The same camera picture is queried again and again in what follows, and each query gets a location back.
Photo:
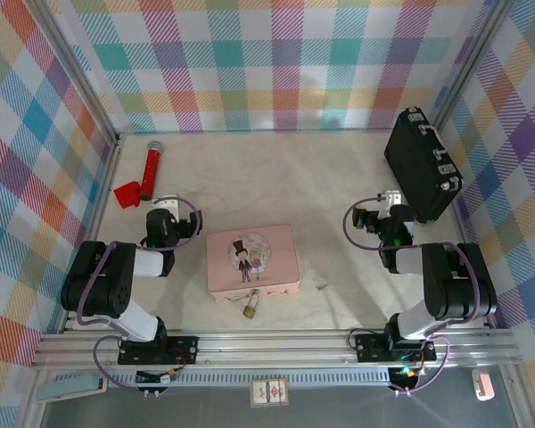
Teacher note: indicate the black briefcase with metal fittings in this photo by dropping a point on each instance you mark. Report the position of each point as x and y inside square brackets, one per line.
[417, 165]

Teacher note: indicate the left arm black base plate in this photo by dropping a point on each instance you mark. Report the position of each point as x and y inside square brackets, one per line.
[178, 350]

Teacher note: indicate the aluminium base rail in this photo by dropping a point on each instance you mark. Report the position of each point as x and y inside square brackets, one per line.
[272, 350]

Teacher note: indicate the teal foot pedal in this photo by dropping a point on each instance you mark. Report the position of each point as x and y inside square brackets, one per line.
[67, 387]

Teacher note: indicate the yellow power connector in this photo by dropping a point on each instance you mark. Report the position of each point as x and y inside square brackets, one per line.
[411, 373]
[171, 377]

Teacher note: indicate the red block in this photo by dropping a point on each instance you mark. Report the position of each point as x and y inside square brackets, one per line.
[125, 194]

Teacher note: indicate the left aluminium frame post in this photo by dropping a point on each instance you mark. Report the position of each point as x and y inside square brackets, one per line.
[76, 71]

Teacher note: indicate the right yellow power connector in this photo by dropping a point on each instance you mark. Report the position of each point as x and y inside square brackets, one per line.
[411, 373]

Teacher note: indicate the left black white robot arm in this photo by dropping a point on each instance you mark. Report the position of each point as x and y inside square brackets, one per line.
[116, 285]

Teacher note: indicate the left yellow power connector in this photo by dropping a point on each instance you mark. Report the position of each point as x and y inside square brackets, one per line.
[171, 377]

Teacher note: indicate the red toy microphone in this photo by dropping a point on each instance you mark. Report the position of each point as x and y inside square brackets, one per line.
[150, 171]

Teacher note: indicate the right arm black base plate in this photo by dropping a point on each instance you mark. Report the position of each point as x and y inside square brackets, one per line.
[370, 348]

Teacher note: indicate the right aluminium frame post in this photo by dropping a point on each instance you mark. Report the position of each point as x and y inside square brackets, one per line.
[472, 62]

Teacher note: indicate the pink white small device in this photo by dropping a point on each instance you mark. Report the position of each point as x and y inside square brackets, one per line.
[485, 385]

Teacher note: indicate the brass padlock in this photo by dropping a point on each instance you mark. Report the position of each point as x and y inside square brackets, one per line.
[249, 311]

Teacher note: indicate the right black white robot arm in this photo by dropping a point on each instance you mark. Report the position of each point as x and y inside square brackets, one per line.
[455, 285]

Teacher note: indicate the pink cartoon couple tin box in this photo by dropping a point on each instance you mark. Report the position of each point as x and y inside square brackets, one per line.
[249, 249]

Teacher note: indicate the playing card box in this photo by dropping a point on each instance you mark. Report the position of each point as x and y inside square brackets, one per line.
[269, 392]

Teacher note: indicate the aluminium frame post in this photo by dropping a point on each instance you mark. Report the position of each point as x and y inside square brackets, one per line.
[76, 71]
[472, 62]

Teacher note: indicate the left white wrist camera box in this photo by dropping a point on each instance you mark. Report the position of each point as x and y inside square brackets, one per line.
[167, 206]

